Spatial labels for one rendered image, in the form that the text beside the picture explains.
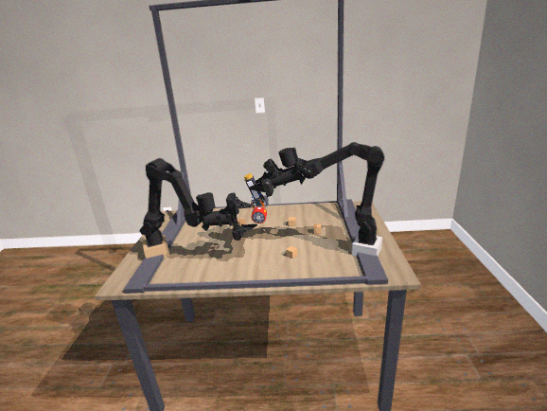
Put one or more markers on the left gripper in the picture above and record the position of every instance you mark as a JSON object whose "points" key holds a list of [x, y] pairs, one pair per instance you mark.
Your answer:
{"points": [[267, 186]]}

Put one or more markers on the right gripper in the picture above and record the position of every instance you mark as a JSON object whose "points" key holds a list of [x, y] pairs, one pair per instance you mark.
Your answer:
{"points": [[223, 216]]}

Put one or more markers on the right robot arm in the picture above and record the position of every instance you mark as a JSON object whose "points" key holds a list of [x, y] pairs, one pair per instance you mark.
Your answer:
{"points": [[194, 213]]}

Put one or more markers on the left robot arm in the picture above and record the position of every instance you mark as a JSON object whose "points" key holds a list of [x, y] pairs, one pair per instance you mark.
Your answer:
{"points": [[313, 167]]}

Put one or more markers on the grey metal overhead frame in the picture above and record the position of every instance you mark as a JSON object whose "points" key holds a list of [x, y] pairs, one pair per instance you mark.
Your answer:
{"points": [[171, 104]]}

